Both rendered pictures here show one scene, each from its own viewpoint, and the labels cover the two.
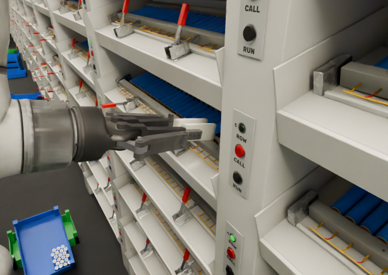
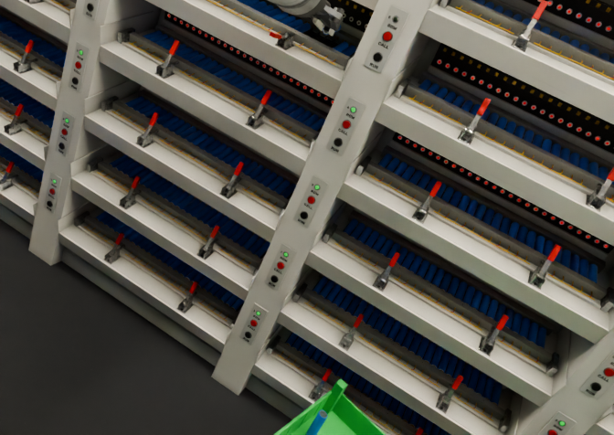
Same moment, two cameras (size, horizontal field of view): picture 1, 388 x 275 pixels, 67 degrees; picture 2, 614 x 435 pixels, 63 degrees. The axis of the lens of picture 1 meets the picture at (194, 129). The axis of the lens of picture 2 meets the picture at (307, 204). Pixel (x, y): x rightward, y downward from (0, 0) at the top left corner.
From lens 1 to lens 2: 0.79 m
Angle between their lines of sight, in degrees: 40
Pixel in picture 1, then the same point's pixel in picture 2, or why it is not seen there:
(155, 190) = (206, 99)
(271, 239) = (389, 102)
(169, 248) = (200, 175)
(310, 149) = (442, 34)
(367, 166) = (473, 39)
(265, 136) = (414, 25)
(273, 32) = not seen: outside the picture
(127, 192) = (104, 120)
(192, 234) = (270, 134)
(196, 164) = (308, 58)
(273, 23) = not seen: outside the picture
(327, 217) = (420, 90)
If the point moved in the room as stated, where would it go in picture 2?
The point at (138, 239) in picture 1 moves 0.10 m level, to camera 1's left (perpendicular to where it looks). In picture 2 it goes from (104, 190) to (66, 188)
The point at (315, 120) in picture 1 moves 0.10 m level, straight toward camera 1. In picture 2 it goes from (449, 17) to (472, 27)
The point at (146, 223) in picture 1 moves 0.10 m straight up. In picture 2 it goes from (156, 153) to (166, 118)
